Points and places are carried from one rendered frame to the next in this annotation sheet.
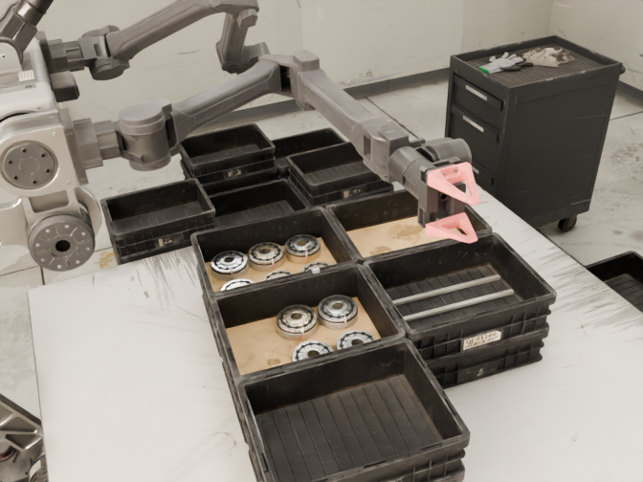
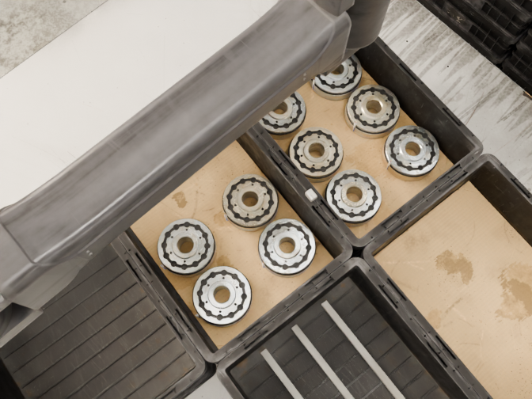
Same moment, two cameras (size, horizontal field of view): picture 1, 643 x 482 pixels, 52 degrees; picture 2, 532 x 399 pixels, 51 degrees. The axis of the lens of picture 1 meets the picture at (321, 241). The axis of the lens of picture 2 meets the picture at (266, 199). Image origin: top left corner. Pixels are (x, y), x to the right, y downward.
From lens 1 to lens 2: 1.21 m
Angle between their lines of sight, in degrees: 51
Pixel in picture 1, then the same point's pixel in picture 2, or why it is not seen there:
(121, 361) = (196, 32)
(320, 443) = (70, 298)
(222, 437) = not seen: hidden behind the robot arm
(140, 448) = (89, 111)
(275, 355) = (191, 196)
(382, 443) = (85, 370)
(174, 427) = not seen: hidden behind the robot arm
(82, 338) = not seen: outside the picture
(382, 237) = (494, 258)
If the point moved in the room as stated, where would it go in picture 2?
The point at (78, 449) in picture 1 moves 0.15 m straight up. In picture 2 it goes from (74, 58) to (50, 18)
